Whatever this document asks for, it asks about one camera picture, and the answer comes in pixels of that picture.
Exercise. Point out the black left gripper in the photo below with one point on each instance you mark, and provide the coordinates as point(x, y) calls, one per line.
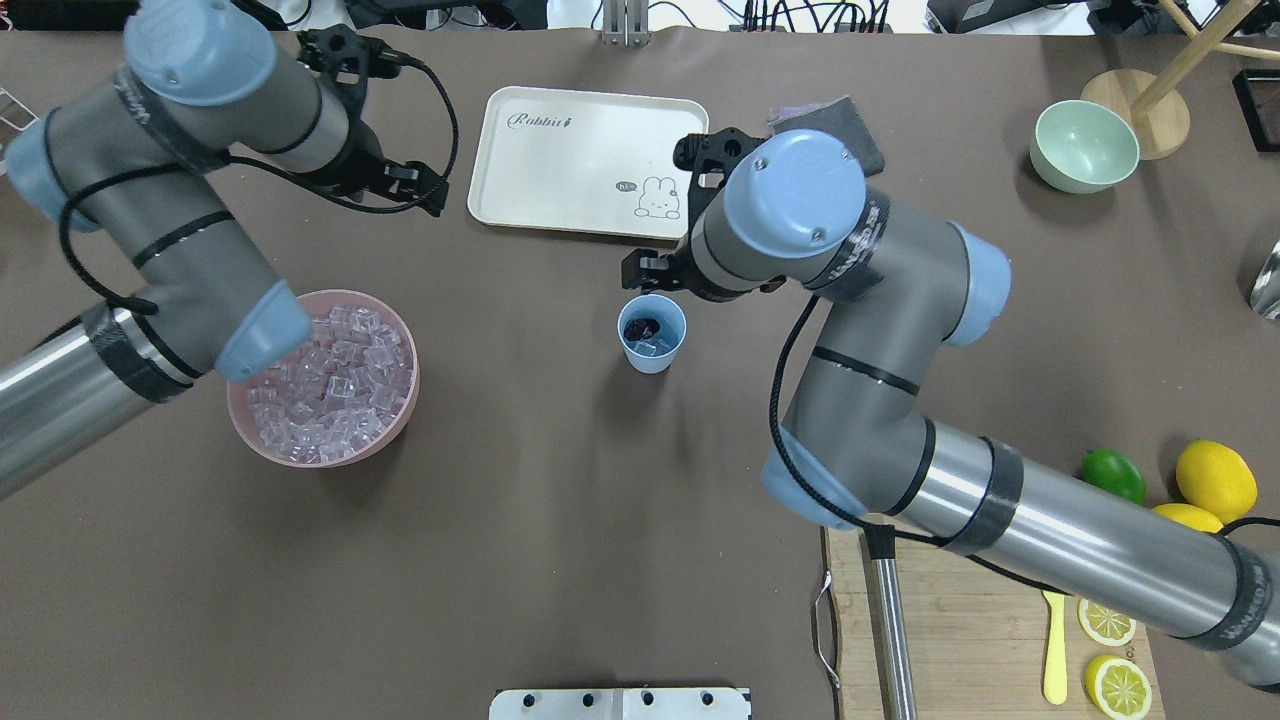
point(358, 159)

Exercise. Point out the pile of clear ice cubes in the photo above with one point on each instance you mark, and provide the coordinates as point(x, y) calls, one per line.
point(335, 395)

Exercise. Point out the green lime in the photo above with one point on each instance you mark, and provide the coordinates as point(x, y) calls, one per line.
point(1115, 473)

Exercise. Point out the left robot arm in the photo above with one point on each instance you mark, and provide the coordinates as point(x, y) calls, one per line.
point(122, 173)

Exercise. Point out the mint green bowl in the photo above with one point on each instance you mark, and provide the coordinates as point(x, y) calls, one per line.
point(1082, 147)

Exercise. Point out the grey folded cloth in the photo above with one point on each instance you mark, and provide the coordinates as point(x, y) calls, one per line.
point(838, 118)

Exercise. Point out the steel ice scoop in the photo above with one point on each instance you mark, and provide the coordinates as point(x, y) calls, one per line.
point(1264, 296)

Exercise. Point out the light blue plastic cup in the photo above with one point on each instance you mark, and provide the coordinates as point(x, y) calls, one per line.
point(674, 329)

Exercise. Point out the wooden cup tree stand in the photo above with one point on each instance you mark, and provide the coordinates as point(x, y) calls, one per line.
point(1152, 105)

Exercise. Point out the yellow lemon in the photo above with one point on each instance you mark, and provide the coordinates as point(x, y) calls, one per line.
point(1215, 478)
point(1190, 516)

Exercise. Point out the aluminium frame post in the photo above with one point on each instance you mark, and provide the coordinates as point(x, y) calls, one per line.
point(625, 23)

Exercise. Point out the dark red cherry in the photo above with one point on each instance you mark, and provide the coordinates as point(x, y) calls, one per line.
point(639, 328)

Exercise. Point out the steel muddler black tip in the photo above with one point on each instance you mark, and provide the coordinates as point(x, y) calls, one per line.
point(888, 623)

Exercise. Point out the wooden cutting board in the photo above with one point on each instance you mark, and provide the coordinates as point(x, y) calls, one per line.
point(976, 641)

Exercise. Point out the lemon slice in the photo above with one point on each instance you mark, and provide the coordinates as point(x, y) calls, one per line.
point(1105, 626)

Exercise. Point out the lemon half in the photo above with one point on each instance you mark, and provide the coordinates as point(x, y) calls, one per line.
point(1118, 687)

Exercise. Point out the wine glass rack tray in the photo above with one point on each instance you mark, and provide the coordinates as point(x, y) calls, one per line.
point(1257, 92)

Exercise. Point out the white cup rack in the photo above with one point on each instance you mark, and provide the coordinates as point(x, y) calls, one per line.
point(16, 117)

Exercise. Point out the pink bowl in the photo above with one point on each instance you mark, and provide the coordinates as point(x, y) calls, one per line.
point(330, 455)

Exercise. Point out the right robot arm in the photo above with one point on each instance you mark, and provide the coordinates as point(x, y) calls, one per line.
point(854, 439)

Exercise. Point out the cream rabbit tray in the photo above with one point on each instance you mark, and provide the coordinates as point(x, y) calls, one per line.
point(581, 161)

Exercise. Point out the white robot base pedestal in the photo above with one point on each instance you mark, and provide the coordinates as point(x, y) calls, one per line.
point(623, 703)

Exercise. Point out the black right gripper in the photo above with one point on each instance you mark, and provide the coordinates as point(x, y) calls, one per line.
point(653, 268)

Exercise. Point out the yellow plastic knife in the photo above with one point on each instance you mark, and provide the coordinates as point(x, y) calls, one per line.
point(1054, 684)

